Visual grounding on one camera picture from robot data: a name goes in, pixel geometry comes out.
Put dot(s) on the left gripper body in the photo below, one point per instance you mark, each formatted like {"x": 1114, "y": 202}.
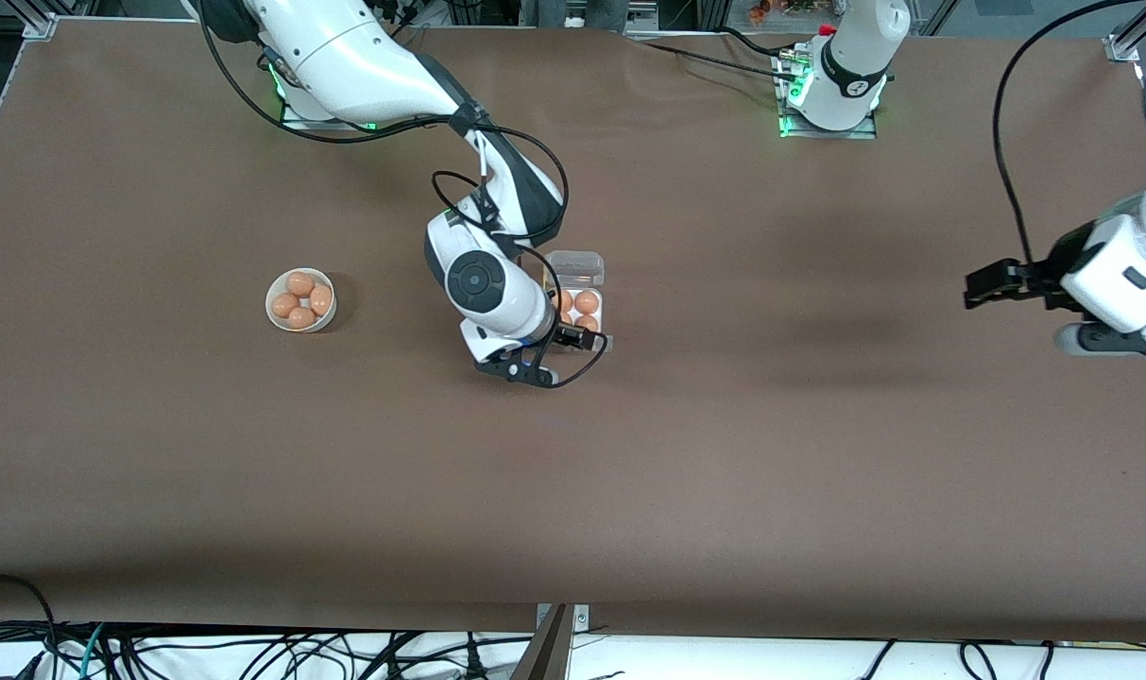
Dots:
{"x": 1045, "y": 280}

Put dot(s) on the clear plastic egg carton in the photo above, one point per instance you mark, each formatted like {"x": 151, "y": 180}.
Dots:
{"x": 577, "y": 267}

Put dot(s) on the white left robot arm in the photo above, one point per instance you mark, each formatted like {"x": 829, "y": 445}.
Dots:
{"x": 846, "y": 66}

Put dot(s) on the clear tape strip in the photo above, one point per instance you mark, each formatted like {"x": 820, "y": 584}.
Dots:
{"x": 599, "y": 348}

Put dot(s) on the white round bowl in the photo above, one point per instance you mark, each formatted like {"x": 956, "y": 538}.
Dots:
{"x": 279, "y": 321}

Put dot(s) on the person in grey clothes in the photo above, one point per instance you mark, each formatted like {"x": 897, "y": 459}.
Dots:
{"x": 591, "y": 14}

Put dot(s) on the orange artificial flowers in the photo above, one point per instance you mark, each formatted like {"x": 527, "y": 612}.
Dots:
{"x": 760, "y": 11}

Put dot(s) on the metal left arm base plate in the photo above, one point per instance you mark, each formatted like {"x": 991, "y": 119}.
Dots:
{"x": 828, "y": 134}

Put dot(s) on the small metal bracket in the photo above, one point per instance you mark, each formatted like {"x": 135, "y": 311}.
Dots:
{"x": 581, "y": 619}

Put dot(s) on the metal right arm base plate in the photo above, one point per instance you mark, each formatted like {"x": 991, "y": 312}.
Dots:
{"x": 299, "y": 118}

